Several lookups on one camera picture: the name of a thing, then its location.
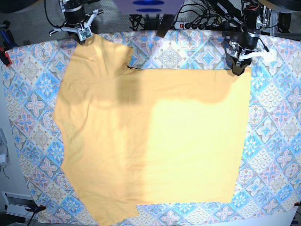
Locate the red table clamp left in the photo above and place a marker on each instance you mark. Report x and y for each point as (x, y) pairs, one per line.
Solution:
(4, 57)

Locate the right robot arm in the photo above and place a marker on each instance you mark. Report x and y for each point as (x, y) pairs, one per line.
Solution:
(73, 5)

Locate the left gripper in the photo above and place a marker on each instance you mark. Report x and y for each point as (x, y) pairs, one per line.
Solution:
(244, 47)

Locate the orange clamp bottom left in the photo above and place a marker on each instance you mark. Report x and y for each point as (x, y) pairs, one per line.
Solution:
(35, 209)

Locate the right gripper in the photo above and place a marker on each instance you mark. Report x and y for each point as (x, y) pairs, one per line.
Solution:
(78, 23)

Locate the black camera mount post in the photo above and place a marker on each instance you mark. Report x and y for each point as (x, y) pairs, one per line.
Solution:
(165, 24)

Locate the yellow T-shirt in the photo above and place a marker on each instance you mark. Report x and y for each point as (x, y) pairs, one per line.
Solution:
(148, 136)

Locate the white power strip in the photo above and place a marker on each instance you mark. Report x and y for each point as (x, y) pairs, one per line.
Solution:
(193, 26)

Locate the white tray bottom left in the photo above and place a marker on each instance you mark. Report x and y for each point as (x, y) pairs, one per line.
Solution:
(16, 204)

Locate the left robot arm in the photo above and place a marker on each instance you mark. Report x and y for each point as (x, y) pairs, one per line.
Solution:
(255, 17)

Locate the patterned tile tablecloth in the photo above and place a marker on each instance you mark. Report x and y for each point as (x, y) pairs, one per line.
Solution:
(269, 178)

